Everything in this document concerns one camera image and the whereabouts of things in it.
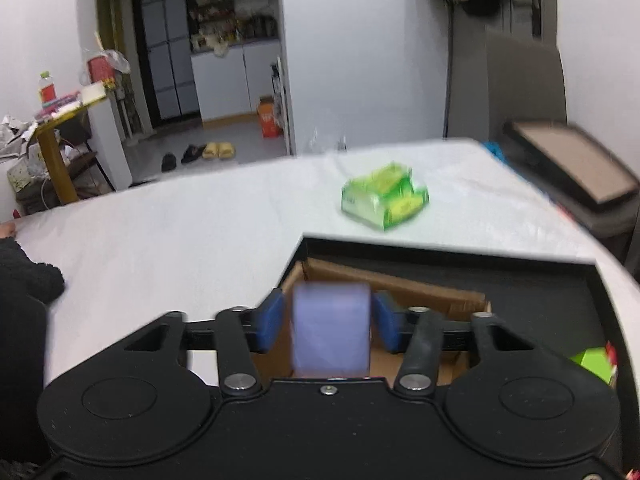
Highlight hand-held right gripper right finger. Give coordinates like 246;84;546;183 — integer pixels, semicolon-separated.
372;290;543;396

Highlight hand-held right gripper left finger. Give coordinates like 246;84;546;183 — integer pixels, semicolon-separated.
122;287;287;396

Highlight brown cardboard box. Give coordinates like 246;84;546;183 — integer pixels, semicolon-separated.
250;259;493;386

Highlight purple cube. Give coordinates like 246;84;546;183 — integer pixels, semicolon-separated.
291;282;373;378

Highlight black square tray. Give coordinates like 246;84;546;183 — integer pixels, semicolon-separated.
277;232;628;391

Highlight green block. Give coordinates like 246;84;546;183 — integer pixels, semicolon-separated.
570;347;616;386

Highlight black fuzzy cloth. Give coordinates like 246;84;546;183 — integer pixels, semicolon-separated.
0;236;66;306

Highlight green tissue pack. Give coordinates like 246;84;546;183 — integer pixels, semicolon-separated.
340;161;431;232

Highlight small clear plastic bag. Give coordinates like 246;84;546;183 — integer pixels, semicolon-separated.
307;122;351;156

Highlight orange box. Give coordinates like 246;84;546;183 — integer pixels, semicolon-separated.
257;96;281;138

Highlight yellow round table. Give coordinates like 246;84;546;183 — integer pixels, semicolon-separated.
35;95;108;206

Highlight white folded rack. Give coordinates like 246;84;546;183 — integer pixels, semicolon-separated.
270;57;293;153

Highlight crumpled paper pile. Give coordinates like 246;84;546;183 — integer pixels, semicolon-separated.
0;112;41;161

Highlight white kitchen base cabinet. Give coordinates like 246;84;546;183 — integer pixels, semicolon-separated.
190;40;283;121

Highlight black framed board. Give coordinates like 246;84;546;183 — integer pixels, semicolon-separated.
502;120;640;206

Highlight pink packets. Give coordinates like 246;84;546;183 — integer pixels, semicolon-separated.
42;92;81;116

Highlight grey chair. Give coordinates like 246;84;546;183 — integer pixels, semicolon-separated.
445;27;640;261

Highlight white roll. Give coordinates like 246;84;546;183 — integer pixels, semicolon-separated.
80;82;108;106

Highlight black framed glass door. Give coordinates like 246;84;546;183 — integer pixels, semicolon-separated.
131;0;201;121

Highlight clear plastic bag on cup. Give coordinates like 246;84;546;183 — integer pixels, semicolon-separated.
100;50;131;75

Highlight kitchen counter clutter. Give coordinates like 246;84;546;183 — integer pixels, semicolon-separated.
191;0;278;53

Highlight red cup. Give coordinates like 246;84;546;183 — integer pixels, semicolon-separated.
87;55;113;83

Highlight black door handle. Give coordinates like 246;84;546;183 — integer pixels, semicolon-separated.
512;0;543;38

